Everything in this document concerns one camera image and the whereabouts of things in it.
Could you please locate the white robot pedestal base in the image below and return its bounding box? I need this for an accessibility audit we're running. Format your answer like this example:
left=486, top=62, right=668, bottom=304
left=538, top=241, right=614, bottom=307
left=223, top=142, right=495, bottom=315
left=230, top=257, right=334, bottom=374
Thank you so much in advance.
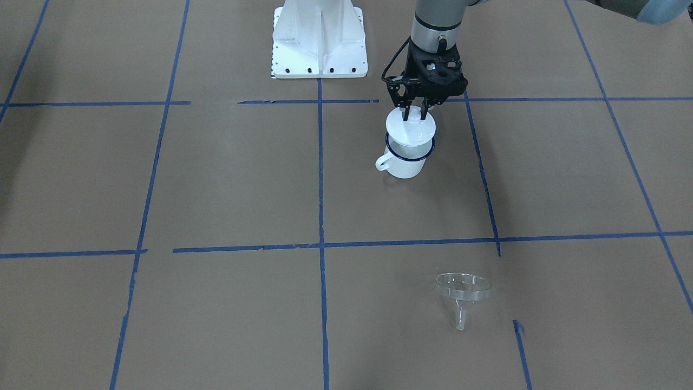
left=271, top=1, right=369, bottom=79

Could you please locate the clear plastic funnel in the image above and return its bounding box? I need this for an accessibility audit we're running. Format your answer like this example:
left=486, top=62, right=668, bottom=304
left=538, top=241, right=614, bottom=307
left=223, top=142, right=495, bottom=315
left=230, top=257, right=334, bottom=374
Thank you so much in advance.
left=435, top=272, right=492, bottom=331

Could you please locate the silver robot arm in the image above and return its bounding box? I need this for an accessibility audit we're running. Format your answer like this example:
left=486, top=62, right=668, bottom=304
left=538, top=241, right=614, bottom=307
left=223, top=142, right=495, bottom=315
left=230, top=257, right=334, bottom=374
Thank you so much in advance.
left=381, top=1, right=481, bottom=121

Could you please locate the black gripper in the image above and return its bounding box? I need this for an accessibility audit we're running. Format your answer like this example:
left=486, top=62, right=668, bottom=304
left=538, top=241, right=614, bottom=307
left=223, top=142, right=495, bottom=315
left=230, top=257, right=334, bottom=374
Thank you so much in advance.
left=382, top=38, right=468, bottom=122

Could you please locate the white enamel mug blue rim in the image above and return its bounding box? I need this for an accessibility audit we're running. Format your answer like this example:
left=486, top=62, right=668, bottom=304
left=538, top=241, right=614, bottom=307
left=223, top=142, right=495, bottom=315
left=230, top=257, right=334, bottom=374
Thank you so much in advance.
left=375, top=133, right=436, bottom=179

